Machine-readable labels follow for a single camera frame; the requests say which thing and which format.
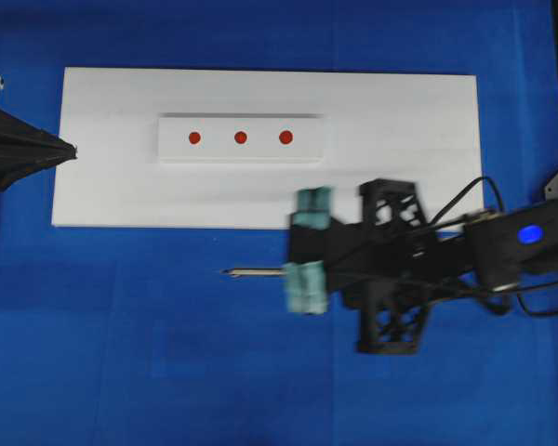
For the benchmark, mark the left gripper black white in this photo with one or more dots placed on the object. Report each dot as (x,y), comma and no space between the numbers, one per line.
(16,167)

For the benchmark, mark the blue table mat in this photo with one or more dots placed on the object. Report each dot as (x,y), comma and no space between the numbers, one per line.
(136,337)

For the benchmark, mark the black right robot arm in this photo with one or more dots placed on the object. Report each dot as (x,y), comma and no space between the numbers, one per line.
(503,247)

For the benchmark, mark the large white foam board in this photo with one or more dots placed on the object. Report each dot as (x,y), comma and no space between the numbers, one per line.
(422,128)

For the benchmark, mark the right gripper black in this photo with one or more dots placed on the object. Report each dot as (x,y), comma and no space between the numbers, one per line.
(396,265)

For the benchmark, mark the small white raised block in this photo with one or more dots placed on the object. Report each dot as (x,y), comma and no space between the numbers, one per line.
(241,138)

